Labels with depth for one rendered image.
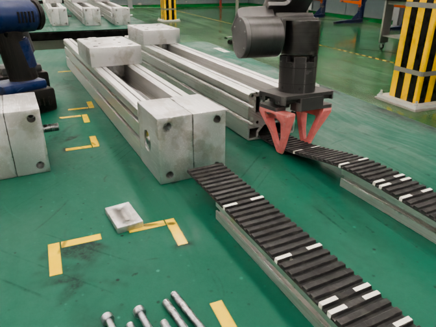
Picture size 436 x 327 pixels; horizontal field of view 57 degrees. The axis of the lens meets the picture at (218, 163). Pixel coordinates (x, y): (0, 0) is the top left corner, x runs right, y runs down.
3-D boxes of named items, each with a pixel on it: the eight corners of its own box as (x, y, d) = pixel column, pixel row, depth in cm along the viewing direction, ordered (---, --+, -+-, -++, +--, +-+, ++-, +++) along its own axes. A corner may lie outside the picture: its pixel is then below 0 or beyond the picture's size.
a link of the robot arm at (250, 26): (304, -35, 60) (283, 9, 68) (231, -37, 57) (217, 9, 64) (331, 28, 56) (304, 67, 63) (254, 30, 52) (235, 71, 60)
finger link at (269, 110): (256, 149, 67) (258, 93, 64) (290, 143, 71) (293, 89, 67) (281, 161, 62) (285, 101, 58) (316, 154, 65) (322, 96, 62)
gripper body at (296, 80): (257, 101, 64) (258, 53, 61) (306, 95, 69) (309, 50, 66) (283, 109, 59) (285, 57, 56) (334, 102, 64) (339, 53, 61)
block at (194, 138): (239, 168, 60) (241, 106, 57) (160, 185, 55) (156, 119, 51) (213, 147, 68) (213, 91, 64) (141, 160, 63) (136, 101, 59)
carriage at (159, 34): (180, 52, 119) (180, 28, 116) (144, 55, 114) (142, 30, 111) (162, 45, 132) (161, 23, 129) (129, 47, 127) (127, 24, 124)
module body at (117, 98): (200, 149, 67) (199, 99, 63) (141, 160, 63) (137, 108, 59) (99, 63, 132) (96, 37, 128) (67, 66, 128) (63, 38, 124)
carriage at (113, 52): (143, 76, 91) (141, 45, 88) (93, 80, 86) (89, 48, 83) (124, 63, 104) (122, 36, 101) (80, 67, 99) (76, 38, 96)
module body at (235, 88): (294, 132, 75) (298, 87, 71) (246, 141, 70) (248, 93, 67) (155, 59, 139) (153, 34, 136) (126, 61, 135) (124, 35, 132)
